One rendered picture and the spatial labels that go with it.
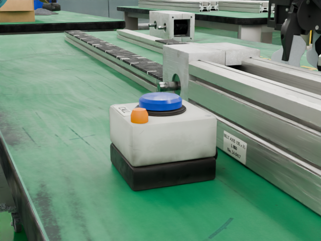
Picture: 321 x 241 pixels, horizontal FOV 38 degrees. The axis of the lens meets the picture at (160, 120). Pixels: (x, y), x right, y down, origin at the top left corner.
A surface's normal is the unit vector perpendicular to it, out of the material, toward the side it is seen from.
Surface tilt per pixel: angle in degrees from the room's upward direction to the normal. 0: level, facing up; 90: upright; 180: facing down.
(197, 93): 90
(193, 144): 90
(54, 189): 0
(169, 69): 90
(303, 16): 90
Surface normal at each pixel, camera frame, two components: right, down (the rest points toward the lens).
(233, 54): 0.34, 0.25
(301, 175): -0.94, 0.09
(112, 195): 0.00, -0.96
